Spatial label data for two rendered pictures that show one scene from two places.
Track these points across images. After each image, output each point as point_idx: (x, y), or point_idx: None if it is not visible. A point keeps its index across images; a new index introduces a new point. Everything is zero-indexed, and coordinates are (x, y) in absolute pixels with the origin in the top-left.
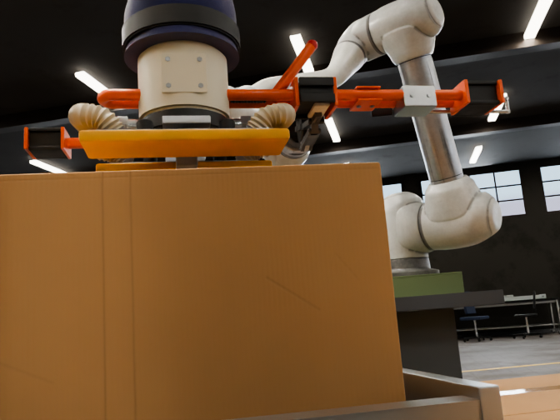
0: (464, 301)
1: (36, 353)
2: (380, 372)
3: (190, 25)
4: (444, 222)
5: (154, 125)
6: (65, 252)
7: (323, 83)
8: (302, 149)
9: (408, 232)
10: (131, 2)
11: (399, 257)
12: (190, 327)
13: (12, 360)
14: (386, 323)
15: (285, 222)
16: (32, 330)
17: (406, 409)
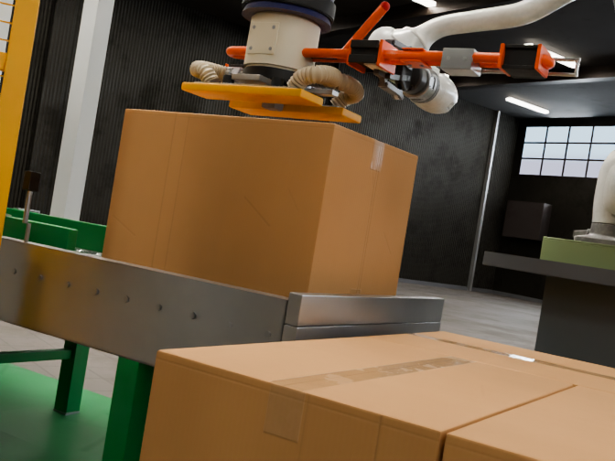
0: (609, 279)
1: (130, 217)
2: (295, 279)
3: (267, 1)
4: None
5: None
6: (152, 160)
7: (369, 46)
8: (393, 98)
9: (611, 194)
10: None
11: (600, 220)
12: (199, 219)
13: (121, 218)
14: (307, 246)
15: (264, 160)
16: (131, 203)
17: (243, 291)
